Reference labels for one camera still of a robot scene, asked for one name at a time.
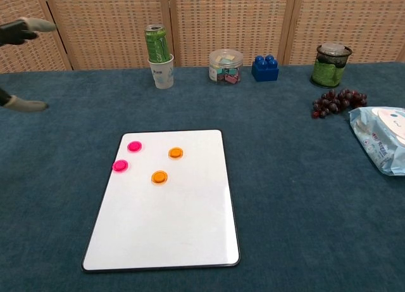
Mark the blue building block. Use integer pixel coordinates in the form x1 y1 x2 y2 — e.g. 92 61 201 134
251 54 280 83

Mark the green drink can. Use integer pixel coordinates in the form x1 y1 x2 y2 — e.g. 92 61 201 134
144 24 169 63

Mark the green jar with black mesh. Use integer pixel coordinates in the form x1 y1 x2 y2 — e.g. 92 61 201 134
309 42 353 89

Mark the white magnetic board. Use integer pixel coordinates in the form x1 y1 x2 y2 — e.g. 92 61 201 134
81 129 241 271

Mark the light blue wet wipes pack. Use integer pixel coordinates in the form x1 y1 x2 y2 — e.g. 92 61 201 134
348 106 405 177

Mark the woven wooden folding screen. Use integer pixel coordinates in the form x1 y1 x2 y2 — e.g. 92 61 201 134
0 0 405 73

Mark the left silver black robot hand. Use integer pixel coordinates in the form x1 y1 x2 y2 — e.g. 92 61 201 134
0 17 58 113

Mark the teal table cloth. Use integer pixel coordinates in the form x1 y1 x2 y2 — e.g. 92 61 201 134
0 61 405 292

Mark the dark red grape bunch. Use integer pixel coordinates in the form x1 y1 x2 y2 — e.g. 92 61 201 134
311 88 368 120

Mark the white paper cup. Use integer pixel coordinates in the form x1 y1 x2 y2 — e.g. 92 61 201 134
147 54 175 90

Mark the clear jar of binder clips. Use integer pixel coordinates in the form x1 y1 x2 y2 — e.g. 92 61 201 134
208 49 244 86

